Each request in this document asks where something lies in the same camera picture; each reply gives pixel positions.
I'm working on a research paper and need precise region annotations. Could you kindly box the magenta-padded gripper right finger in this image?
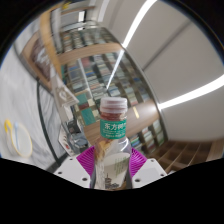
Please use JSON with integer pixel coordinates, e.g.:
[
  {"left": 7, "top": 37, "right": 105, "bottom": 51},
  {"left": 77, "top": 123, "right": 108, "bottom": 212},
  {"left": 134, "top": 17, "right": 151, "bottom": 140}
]
[{"left": 129, "top": 147, "right": 168, "bottom": 190}]

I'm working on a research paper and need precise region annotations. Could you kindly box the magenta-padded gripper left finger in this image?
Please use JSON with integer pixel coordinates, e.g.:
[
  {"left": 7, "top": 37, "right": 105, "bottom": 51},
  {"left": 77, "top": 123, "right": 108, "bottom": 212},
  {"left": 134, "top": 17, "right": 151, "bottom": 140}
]
[{"left": 53, "top": 145, "right": 98, "bottom": 189}]

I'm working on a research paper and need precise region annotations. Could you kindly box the clear plastic bottle green label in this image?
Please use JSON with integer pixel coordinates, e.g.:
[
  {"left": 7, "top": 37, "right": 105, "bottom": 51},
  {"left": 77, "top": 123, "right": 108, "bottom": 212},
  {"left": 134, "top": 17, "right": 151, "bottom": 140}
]
[{"left": 93, "top": 96, "right": 133, "bottom": 191}]

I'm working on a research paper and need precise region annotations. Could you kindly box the pale spoon in mug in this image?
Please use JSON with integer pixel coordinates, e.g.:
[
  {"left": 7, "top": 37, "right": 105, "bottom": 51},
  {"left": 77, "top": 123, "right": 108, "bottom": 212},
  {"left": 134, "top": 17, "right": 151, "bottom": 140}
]
[{"left": 13, "top": 121, "right": 21, "bottom": 148}]

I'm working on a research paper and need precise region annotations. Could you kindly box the white ramp architectural model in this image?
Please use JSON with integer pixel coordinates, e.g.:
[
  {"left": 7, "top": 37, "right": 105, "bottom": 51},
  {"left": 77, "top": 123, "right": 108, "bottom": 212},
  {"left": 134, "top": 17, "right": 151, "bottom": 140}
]
[{"left": 51, "top": 74, "right": 80, "bottom": 108}]

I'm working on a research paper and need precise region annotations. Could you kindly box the long ceiling light strip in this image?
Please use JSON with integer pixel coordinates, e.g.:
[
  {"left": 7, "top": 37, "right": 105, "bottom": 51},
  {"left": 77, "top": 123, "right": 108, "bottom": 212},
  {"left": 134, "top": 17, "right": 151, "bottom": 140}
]
[{"left": 157, "top": 74, "right": 224, "bottom": 111}]

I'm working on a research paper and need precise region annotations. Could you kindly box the brown model on wooden board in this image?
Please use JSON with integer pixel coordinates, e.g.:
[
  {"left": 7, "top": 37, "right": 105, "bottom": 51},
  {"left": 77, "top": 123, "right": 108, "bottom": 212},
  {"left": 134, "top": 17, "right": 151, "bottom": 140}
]
[{"left": 21, "top": 33, "right": 52, "bottom": 88}]

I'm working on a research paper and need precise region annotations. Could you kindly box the white mug yellow handle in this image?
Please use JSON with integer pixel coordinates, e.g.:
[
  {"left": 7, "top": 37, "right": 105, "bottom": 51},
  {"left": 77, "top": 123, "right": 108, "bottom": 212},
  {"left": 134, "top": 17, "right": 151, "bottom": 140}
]
[{"left": 3, "top": 119, "right": 34, "bottom": 158}]

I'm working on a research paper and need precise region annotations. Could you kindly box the small gold wall plaque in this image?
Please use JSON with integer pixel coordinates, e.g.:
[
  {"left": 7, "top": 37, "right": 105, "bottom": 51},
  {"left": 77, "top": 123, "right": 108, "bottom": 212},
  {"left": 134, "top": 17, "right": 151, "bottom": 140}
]
[{"left": 132, "top": 106, "right": 141, "bottom": 120}]

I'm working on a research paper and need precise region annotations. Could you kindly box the tall bookshelf wall with books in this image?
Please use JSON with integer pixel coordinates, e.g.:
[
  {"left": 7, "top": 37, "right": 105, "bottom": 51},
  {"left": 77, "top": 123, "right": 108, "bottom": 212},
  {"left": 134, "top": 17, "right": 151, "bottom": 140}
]
[{"left": 39, "top": 3, "right": 168, "bottom": 154}]

